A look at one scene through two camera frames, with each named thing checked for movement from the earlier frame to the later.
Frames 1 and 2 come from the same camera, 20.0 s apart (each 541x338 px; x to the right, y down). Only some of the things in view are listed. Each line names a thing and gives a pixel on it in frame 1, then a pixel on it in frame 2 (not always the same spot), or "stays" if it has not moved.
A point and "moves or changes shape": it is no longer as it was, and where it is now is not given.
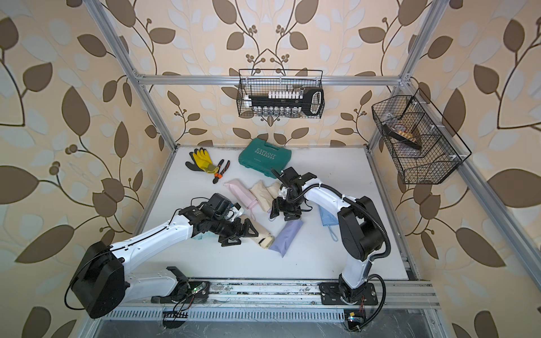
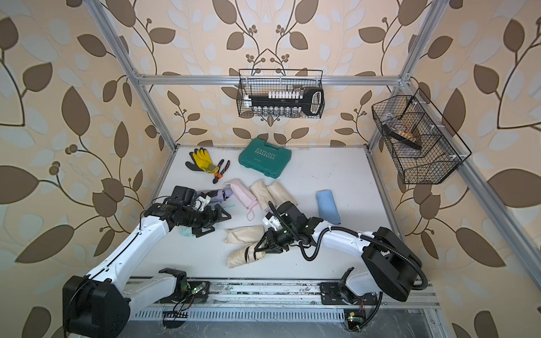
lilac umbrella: (285, 236) moves or changes shape
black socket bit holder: (309, 100) stays
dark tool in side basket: (388, 132) stays
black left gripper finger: (246, 227) -> (218, 211)
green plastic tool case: (264, 157) stays
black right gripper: (292, 215) -> (274, 248)
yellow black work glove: (201, 161) stays
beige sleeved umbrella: (263, 196) stays
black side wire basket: (424, 144) stays
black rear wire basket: (280, 94) stays
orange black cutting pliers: (219, 174) stays
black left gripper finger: (233, 239) -> (211, 229)
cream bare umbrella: (264, 239) -> (244, 255)
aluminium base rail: (294, 293) stays
